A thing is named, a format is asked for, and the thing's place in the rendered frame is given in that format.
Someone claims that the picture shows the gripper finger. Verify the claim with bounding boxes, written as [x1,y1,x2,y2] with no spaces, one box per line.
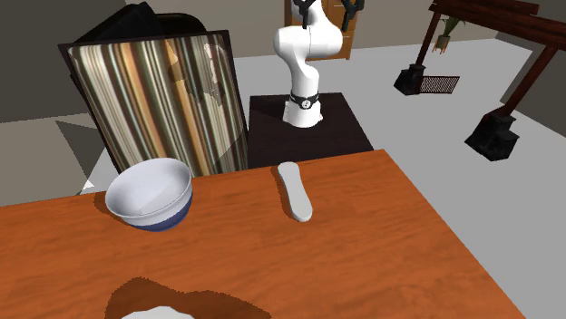
[341,0,366,33]
[291,0,317,31]

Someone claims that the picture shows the potted green plant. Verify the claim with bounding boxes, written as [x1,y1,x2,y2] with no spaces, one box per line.
[434,15,466,55]

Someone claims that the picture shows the black mesh grate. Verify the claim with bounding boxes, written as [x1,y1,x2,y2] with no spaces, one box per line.
[418,75,462,95]

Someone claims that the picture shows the dark robot stand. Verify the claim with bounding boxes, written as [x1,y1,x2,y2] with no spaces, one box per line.
[246,92,376,169]

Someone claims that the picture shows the black armchair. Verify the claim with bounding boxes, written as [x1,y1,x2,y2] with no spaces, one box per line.
[73,1,209,46]

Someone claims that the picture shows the striped framed picture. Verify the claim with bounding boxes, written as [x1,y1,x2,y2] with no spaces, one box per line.
[58,29,249,179]

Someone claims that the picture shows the grey remote control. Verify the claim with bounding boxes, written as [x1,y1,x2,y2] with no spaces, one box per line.
[277,160,314,223]

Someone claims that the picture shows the white bowl with blue base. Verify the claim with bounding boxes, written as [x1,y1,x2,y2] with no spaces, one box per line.
[104,157,194,233]

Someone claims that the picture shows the white rounded object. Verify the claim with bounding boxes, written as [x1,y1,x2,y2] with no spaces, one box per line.
[119,305,196,319]

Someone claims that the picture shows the dark wooden frame table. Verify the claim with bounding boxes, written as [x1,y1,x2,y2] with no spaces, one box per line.
[393,0,566,163]

